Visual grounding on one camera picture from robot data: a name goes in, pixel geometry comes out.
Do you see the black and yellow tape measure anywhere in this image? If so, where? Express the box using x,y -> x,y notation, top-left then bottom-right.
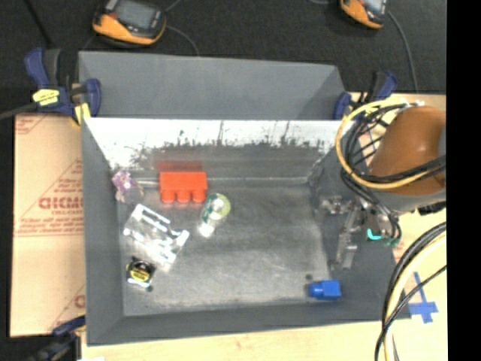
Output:
125,256 -> 157,290

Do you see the clear plastic tray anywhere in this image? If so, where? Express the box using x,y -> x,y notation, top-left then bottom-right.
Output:
123,202 -> 191,275

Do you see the clear plastic bottle, green label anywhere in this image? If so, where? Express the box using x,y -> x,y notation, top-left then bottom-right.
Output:
197,192 -> 231,238

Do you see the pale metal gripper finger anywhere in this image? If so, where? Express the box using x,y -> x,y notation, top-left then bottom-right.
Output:
319,196 -> 353,217
330,218 -> 358,271

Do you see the small blue block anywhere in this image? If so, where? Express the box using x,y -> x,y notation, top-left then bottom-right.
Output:
307,279 -> 343,302

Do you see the red toy block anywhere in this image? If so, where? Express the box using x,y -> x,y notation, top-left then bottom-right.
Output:
157,170 -> 209,205

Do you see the black cylinder on white bracket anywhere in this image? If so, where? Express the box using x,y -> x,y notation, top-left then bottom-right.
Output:
416,203 -> 447,217

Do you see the grey metal bin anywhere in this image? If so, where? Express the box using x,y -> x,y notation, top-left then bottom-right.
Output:
77,50 -> 411,346

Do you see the small purple packet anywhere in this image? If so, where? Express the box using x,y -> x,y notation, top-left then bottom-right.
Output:
110,168 -> 136,196

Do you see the brown cardboard board, red print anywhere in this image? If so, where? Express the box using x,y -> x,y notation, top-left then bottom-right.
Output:
9,112 -> 87,338

